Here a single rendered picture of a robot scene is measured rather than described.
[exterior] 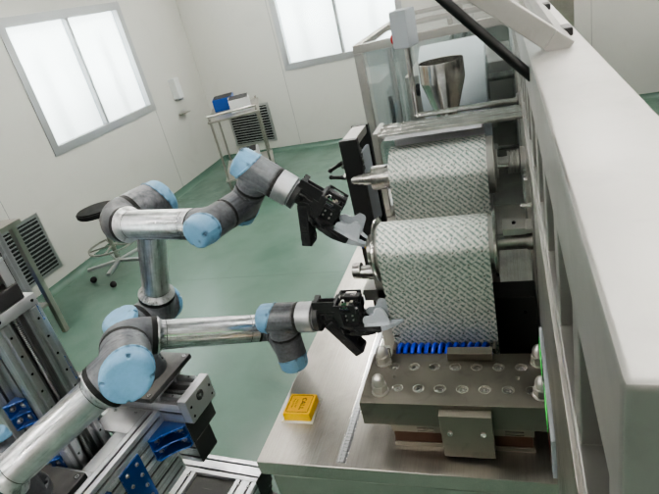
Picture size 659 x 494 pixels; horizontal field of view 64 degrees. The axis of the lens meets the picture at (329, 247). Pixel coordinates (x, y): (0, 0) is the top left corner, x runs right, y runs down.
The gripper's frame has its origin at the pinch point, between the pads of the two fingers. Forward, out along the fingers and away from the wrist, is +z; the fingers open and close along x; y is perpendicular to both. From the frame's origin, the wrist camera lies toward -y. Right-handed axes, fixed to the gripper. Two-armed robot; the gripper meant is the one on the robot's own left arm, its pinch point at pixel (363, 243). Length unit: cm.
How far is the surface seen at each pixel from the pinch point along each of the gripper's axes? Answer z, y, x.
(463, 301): 24.5, 5.0, -8.2
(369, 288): 7.2, -10.0, -0.4
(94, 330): -119, -262, 142
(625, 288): 5, 55, -85
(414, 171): 2.1, 15.4, 16.2
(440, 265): 15.7, 9.9, -8.2
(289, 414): 5.8, -39.1, -21.3
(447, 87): 1, 26, 64
